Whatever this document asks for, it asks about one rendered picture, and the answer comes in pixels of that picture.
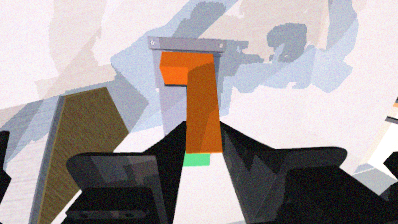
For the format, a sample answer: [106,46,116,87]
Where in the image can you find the orange l-shaped part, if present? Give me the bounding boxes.
[159,51,223,154]

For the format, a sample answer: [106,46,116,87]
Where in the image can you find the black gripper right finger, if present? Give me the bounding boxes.
[220,121,348,224]

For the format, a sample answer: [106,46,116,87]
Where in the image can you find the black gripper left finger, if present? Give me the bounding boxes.
[66,121,187,224]

